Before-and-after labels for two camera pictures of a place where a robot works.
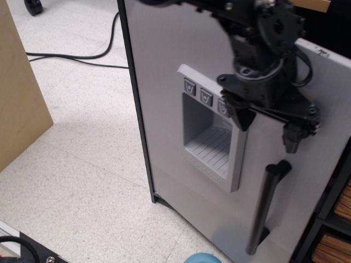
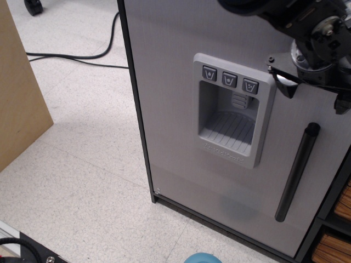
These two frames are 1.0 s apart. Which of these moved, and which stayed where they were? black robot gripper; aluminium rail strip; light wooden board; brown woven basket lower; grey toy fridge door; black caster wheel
Moved: black robot gripper; grey toy fridge door
Stayed: aluminium rail strip; brown woven basket lower; light wooden board; black caster wheel
